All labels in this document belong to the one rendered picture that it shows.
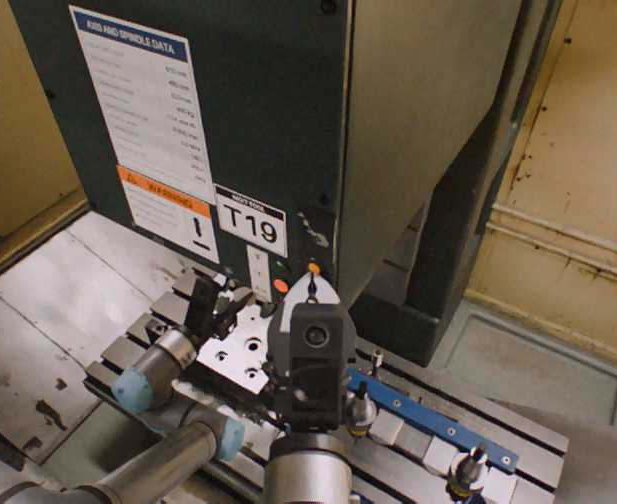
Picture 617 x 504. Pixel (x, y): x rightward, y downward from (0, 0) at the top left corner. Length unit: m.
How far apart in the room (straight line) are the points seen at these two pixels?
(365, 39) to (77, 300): 1.66
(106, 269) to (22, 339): 0.36
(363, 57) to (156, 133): 0.28
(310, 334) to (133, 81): 0.34
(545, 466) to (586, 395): 0.60
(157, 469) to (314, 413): 0.43
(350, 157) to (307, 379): 0.20
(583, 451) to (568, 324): 0.51
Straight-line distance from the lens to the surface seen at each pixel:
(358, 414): 1.02
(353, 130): 0.47
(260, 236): 0.61
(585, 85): 1.51
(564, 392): 1.99
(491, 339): 2.02
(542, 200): 1.69
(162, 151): 0.64
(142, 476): 0.84
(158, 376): 0.98
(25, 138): 1.90
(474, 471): 0.99
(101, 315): 1.94
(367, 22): 0.43
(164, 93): 0.58
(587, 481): 1.62
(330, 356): 0.44
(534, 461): 1.46
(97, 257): 2.04
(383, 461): 1.36
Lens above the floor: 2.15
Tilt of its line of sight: 46 degrees down
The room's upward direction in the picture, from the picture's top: straight up
